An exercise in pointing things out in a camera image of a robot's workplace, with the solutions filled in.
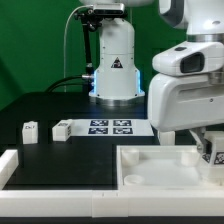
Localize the white square tabletop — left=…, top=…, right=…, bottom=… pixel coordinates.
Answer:
left=117, top=145, right=224, bottom=190

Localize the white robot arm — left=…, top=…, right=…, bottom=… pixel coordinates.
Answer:
left=80, top=0, right=224, bottom=136

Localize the black camera on stand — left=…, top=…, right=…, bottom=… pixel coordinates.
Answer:
left=74, top=3, right=127, bottom=90

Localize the white cable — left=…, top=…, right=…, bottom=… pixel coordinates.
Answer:
left=62, top=4, right=84, bottom=93

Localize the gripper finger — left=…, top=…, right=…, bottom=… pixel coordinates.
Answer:
left=189, top=127, right=208, bottom=154

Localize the black cable bundle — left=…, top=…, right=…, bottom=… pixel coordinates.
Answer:
left=44, top=74, right=95, bottom=93

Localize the white fiducial marker sheet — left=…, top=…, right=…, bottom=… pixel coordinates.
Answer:
left=72, top=119, right=154, bottom=137

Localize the white obstacle fence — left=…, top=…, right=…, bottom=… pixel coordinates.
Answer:
left=0, top=150, right=224, bottom=217

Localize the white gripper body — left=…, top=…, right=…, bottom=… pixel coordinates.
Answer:
left=148, top=74, right=224, bottom=132

